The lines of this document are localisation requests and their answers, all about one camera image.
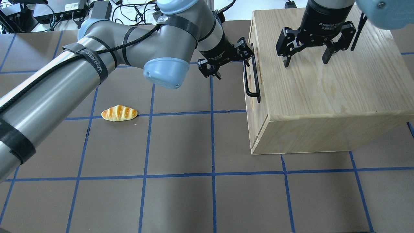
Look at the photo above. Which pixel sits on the toy bread roll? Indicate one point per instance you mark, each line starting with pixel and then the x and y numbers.
pixel 119 113

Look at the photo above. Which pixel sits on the wooden drawer cabinet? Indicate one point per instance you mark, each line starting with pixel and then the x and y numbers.
pixel 315 107

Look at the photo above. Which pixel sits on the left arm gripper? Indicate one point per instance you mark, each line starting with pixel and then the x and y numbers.
pixel 217 50

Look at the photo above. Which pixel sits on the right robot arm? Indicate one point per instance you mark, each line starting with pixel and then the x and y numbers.
pixel 384 14

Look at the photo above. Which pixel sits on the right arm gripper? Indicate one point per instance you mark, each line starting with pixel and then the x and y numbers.
pixel 320 20

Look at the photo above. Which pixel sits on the black drawer handle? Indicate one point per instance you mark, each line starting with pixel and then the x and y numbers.
pixel 248 92

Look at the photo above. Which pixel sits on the wooden drawer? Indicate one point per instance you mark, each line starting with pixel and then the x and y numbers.
pixel 256 113

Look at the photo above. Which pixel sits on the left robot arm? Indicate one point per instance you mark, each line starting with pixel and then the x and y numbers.
pixel 33 109

